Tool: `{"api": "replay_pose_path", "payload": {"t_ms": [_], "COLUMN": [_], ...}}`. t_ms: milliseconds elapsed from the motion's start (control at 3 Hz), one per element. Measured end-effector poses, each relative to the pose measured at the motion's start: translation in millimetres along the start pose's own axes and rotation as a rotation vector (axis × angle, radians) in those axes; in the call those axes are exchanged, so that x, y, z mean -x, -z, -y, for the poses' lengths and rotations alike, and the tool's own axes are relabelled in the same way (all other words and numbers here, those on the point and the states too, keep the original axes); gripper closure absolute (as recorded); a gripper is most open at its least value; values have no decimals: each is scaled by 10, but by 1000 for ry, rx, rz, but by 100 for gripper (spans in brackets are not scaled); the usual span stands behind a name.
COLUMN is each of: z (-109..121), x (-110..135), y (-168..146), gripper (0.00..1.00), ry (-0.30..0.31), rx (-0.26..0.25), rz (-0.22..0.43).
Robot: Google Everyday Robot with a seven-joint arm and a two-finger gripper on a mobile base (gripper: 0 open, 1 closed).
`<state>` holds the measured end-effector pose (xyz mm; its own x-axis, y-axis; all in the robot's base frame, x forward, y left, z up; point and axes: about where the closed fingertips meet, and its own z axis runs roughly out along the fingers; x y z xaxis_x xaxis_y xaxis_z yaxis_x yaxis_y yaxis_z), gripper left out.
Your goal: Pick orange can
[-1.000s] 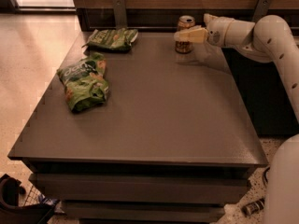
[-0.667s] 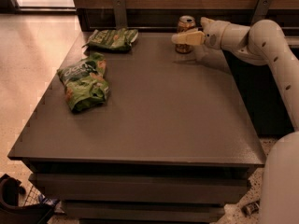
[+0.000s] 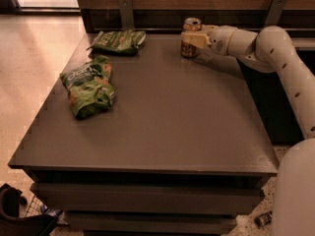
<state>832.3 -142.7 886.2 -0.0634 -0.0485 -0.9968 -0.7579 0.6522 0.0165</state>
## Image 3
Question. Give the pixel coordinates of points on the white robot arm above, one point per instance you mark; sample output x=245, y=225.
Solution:
x=272, y=50

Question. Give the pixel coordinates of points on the orange soda can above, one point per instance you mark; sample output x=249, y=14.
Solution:
x=188, y=50

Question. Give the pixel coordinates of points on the metal bracket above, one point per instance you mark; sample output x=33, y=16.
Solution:
x=126, y=14
x=274, y=12

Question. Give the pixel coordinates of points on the green chip bag back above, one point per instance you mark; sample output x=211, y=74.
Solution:
x=119, y=42

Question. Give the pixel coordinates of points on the green chip bag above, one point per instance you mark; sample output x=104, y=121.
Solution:
x=119, y=42
x=88, y=86

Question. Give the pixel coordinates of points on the lower grey drawer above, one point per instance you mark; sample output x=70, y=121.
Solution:
x=164, y=224

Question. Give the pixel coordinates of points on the grey drawer cabinet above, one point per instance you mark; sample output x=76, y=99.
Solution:
x=175, y=122

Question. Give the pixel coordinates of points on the green chip bag front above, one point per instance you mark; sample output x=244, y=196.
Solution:
x=88, y=86

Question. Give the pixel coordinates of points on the left metal bracket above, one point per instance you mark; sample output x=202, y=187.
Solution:
x=126, y=14

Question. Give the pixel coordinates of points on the upper grey drawer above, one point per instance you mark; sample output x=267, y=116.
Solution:
x=147, y=199

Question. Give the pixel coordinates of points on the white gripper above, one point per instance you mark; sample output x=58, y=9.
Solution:
x=219, y=40

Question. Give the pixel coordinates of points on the grey drawer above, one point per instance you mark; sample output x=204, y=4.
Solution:
x=147, y=199
x=164, y=224

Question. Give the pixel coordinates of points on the right metal bracket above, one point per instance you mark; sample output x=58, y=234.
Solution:
x=274, y=12

